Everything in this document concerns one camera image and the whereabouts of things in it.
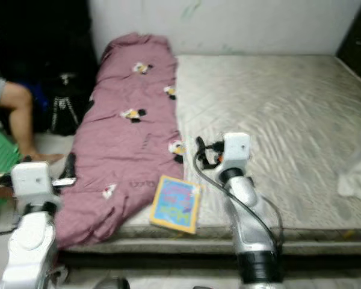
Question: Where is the purple printed blanket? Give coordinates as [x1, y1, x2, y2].
[54, 33, 186, 249]

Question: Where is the colourful children's book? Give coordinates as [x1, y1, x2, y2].
[149, 175, 203, 234]

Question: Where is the black printed bag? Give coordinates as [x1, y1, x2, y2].
[45, 72, 85, 136]

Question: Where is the person in grey shorts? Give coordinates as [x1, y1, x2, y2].
[0, 75, 67, 202]

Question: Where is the green plastic stool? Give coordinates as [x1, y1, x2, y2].
[0, 123, 22, 205]

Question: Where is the white quilted mattress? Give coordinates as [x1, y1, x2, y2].
[66, 54, 361, 238]

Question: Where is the dark bed base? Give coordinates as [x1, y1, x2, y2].
[60, 235, 361, 272]

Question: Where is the silver left robot leg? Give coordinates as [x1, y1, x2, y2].
[93, 277, 130, 289]

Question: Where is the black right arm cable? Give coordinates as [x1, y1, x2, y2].
[194, 151, 283, 253]

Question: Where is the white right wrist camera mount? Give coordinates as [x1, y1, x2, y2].
[220, 132, 252, 175]

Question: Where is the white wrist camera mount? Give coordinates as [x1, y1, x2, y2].
[220, 132, 252, 175]
[11, 161, 58, 208]

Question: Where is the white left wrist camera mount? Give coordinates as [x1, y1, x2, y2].
[11, 161, 58, 208]

